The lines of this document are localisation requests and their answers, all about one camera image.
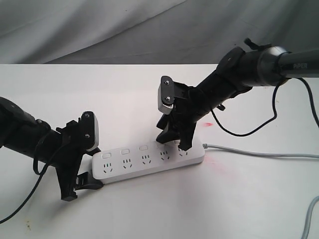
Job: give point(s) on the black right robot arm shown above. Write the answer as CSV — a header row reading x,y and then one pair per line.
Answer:
x,y
239,71

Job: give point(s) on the white five-outlet power strip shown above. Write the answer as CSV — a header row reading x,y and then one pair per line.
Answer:
x,y
133,161

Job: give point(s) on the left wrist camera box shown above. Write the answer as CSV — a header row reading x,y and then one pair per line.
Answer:
x,y
89,131

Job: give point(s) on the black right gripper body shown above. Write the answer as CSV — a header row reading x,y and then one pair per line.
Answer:
x,y
183,116

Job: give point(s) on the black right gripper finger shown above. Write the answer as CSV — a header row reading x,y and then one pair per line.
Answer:
x,y
167,135
164,122

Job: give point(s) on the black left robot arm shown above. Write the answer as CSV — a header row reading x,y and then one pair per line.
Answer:
x,y
22,133

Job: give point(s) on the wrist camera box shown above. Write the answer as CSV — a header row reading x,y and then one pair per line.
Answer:
x,y
89,131
165,95

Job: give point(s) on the grey backdrop cloth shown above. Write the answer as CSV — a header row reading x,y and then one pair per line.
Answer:
x,y
149,31

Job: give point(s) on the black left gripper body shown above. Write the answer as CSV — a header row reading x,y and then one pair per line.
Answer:
x,y
69,157

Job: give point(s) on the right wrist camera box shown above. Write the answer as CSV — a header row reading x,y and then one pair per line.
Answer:
x,y
165,95

